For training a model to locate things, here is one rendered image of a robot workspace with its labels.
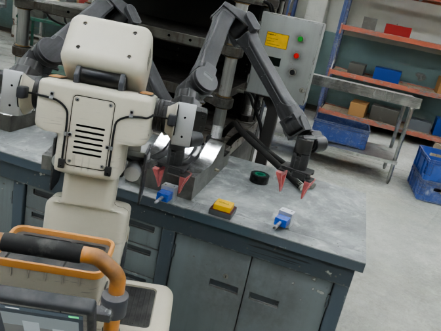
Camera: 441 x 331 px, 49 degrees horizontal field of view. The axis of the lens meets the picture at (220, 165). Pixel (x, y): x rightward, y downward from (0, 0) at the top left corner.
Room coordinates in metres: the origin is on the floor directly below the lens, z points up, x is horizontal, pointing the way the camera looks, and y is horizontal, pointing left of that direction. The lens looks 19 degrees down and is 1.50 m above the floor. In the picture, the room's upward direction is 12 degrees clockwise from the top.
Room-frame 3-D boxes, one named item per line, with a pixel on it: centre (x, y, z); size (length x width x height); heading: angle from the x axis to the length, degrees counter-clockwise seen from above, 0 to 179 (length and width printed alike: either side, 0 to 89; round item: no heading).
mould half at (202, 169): (1.86, 0.15, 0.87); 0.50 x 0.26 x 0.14; 167
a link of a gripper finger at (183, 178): (1.55, 0.13, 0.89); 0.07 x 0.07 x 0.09; 76
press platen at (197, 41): (2.85, 0.53, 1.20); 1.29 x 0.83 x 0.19; 77
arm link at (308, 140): (1.55, -0.26, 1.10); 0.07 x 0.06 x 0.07; 137
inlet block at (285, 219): (1.51, -0.24, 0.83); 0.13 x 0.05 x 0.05; 157
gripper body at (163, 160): (1.56, 0.16, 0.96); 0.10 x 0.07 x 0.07; 76
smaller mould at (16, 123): (2.02, 0.94, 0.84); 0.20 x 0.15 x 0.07; 167
